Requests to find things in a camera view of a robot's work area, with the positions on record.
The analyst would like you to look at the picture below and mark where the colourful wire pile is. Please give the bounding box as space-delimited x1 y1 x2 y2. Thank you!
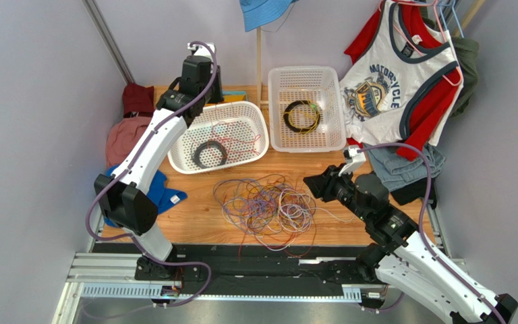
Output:
212 174 356 261

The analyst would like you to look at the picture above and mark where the yellow wire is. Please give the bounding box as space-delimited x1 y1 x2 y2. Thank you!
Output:
263 99 322 136

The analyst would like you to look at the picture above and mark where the pink wire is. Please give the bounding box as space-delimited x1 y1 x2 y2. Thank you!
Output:
182 105 264 158

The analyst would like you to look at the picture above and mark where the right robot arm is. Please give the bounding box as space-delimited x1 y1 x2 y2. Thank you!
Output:
304 165 518 323

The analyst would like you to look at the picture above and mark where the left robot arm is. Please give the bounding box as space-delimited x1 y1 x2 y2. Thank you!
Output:
94 55 218 277

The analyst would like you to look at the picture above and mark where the orange cloth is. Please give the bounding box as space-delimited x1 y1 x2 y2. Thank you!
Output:
223 95 247 103

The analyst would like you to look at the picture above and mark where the teal cloth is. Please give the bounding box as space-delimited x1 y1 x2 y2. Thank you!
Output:
222 90 247 96

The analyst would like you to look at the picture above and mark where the grey denim garment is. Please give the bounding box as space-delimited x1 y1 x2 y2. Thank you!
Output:
367 144 447 192

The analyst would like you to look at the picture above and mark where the maroon cloth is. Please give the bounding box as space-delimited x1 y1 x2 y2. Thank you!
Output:
122 83 155 118

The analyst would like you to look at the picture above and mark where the rounded white plastic basket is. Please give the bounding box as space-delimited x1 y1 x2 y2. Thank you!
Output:
167 101 270 175

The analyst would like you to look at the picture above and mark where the black garment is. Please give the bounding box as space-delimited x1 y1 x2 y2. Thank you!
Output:
391 178 438 209

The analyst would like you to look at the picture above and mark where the light blue bucket hat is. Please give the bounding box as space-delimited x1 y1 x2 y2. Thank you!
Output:
239 0 296 32

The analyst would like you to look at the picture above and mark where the pink cloth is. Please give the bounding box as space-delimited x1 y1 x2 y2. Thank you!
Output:
105 116 151 168

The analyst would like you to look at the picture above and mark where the rectangular white plastic basket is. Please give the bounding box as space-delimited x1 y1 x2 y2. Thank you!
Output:
268 65 347 153

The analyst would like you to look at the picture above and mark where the white motorcycle tank top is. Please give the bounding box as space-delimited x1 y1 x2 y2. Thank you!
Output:
339 0 464 149

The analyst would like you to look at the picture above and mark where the blue cloth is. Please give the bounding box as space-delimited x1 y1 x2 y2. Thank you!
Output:
104 165 188 227

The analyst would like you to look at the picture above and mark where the red shirt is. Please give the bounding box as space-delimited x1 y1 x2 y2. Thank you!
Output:
343 2 462 162

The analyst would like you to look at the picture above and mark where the dark green garment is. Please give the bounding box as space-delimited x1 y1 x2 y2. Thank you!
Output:
422 18 481 119

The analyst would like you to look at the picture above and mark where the pink clothes hanger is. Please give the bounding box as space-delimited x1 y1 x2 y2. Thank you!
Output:
379 1 464 89

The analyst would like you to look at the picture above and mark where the wooden rack pole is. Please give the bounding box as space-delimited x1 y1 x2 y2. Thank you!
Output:
451 0 486 37

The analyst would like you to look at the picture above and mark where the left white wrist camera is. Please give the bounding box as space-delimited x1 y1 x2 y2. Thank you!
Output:
188 43 216 59

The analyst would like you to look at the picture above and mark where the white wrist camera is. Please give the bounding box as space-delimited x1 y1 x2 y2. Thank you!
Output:
188 43 216 59
339 145 366 176

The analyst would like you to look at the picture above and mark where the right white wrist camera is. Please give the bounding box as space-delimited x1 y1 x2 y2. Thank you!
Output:
339 145 366 176

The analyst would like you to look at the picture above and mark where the red wire in basket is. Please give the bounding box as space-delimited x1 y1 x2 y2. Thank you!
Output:
209 123 264 163

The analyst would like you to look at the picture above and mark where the grey coiled cable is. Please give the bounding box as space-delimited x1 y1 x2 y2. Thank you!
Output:
192 140 229 170

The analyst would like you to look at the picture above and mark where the black coiled cable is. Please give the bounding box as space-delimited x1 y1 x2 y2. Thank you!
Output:
283 100 321 134

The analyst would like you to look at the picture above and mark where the metal corner rail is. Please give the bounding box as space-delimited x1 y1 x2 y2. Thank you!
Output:
82 0 135 84

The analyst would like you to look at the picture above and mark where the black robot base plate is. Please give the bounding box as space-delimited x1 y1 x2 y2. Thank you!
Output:
92 243 384 290

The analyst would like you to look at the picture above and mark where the aluminium slotted rail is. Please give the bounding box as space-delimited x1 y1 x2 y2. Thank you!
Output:
67 253 362 303

